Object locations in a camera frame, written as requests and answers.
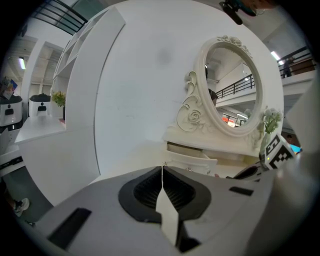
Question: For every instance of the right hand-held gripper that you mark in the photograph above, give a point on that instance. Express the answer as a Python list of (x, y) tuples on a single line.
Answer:
[(277, 152)]

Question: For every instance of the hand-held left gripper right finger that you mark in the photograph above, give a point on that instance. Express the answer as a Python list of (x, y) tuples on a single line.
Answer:
[(225, 200)]

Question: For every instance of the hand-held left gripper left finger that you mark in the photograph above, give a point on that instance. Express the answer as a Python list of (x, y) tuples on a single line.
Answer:
[(100, 200)]

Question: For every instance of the cream ornate dressing table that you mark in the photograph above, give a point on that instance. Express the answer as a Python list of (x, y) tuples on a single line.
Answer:
[(212, 143)]

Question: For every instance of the small cream drawer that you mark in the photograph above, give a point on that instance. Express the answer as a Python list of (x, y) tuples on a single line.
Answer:
[(190, 160)]

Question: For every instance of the pale green vase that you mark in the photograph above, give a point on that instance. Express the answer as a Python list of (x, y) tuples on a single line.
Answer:
[(265, 145)]

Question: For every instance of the white artificial flowers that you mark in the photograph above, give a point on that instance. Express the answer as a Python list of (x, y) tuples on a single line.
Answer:
[(272, 118)]

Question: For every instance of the white desk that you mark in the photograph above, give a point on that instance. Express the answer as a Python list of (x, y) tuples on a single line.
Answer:
[(40, 127)]

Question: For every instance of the white cabinet with black strip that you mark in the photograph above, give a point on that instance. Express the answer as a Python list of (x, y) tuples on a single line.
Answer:
[(12, 155)]

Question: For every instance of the white robot with black top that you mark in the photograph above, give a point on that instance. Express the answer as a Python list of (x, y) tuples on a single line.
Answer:
[(10, 117), (40, 110)]

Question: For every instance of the oval cream framed mirror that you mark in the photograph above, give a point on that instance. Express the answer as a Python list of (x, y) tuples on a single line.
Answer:
[(199, 75)]

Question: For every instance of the yellow flower plant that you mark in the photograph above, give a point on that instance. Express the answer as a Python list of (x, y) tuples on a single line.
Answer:
[(58, 98)]

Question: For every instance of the tall white shelving unit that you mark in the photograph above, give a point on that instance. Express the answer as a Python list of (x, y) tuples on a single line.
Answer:
[(85, 87)]

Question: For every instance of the ceiling strip light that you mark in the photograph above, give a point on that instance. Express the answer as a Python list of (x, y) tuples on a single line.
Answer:
[(276, 56), (22, 63)]

